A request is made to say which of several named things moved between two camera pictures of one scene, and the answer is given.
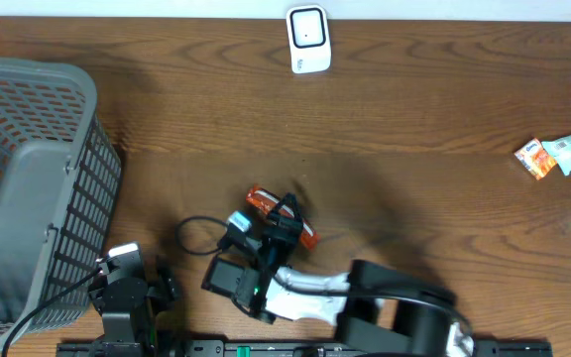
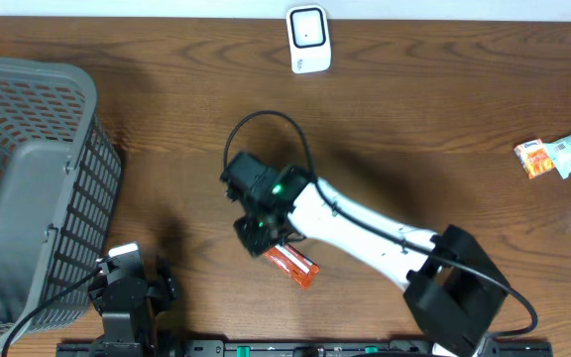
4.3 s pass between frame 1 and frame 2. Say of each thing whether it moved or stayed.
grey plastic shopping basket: stayed
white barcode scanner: stayed
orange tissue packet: stayed
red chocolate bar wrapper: moved
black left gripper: stayed
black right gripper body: moved
